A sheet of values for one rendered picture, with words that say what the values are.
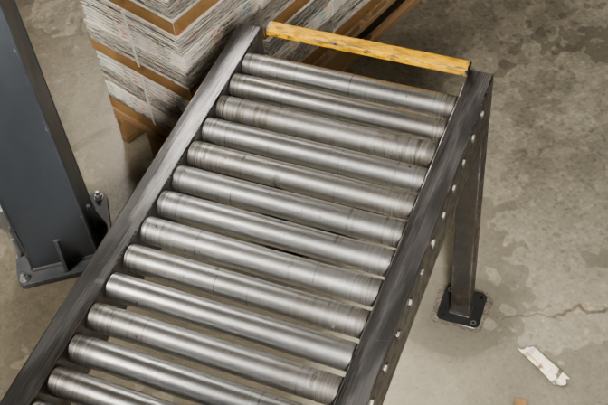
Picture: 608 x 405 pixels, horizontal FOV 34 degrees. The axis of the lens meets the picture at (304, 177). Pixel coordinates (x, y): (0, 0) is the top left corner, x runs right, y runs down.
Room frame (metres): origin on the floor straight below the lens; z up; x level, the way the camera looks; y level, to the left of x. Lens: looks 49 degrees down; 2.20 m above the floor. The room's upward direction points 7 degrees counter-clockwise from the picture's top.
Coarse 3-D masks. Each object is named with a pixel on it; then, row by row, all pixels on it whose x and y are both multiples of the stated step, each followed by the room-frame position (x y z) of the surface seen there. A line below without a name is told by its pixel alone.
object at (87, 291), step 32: (256, 32) 1.62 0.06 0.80; (224, 64) 1.53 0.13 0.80; (192, 128) 1.36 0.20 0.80; (160, 160) 1.29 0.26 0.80; (160, 192) 1.21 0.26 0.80; (128, 224) 1.15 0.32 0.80; (96, 256) 1.08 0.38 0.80; (96, 288) 1.01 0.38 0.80; (64, 320) 0.96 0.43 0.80; (32, 352) 0.90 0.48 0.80; (64, 352) 0.90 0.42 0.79; (32, 384) 0.84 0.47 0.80
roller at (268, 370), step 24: (96, 312) 0.97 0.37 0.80; (120, 312) 0.96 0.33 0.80; (120, 336) 0.92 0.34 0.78; (144, 336) 0.91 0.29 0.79; (168, 336) 0.90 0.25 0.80; (192, 336) 0.89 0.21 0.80; (192, 360) 0.86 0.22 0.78; (216, 360) 0.85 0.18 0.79; (240, 360) 0.84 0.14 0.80; (264, 360) 0.83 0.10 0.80; (288, 360) 0.83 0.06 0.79; (264, 384) 0.81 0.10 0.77; (288, 384) 0.79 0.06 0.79; (312, 384) 0.78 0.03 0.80; (336, 384) 0.78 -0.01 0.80
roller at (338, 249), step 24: (168, 192) 1.21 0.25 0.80; (168, 216) 1.17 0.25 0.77; (192, 216) 1.16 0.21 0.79; (216, 216) 1.14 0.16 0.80; (240, 216) 1.13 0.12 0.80; (264, 216) 1.13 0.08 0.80; (264, 240) 1.09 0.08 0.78; (288, 240) 1.07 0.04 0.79; (312, 240) 1.06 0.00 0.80; (336, 240) 1.05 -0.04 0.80; (360, 240) 1.05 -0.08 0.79; (360, 264) 1.01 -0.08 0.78; (384, 264) 1.00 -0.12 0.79
